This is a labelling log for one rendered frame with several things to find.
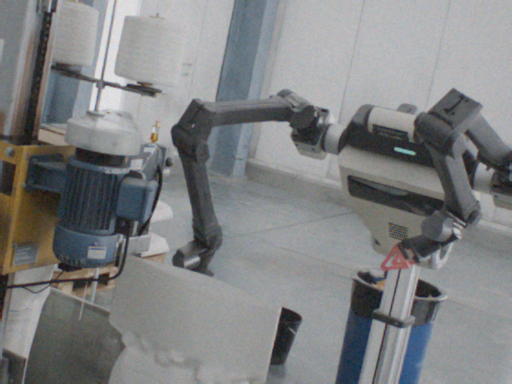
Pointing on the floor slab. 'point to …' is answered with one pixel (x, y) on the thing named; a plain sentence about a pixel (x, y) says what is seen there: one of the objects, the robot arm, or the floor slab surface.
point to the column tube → (19, 90)
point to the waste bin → (361, 326)
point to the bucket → (285, 336)
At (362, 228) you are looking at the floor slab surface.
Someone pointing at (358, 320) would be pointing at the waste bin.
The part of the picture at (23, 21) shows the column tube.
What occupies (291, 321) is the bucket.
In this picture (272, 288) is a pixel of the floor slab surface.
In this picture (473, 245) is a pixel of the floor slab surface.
